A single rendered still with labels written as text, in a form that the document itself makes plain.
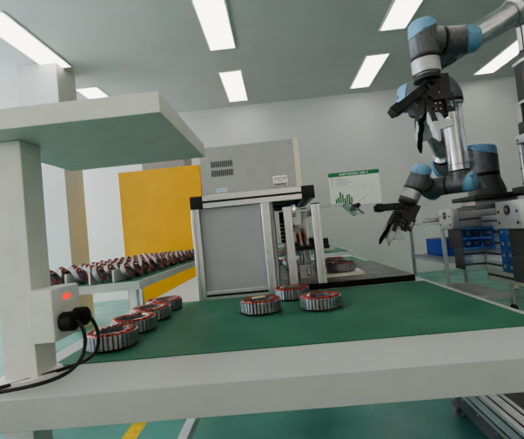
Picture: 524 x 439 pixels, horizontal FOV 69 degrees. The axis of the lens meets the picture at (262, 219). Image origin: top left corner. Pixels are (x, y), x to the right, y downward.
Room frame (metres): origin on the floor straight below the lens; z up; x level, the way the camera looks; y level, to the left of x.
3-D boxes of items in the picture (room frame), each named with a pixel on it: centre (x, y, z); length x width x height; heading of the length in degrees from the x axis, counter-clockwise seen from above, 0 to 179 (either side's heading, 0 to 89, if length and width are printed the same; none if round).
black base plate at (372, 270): (1.67, -0.29, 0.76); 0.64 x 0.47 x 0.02; 178
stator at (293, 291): (1.23, -0.07, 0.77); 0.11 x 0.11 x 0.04
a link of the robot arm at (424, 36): (1.05, -0.50, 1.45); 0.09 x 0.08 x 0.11; 94
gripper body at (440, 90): (1.05, -0.50, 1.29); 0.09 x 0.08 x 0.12; 86
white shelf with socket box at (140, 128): (0.79, 0.31, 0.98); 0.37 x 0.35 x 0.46; 178
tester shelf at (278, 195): (1.68, 0.02, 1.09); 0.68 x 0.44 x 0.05; 178
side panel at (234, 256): (1.36, 0.11, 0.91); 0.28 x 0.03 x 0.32; 88
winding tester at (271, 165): (1.69, 0.02, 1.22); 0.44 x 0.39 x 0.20; 178
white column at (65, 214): (4.86, 2.57, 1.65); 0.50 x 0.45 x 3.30; 88
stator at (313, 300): (1.04, -0.14, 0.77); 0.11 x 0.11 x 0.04
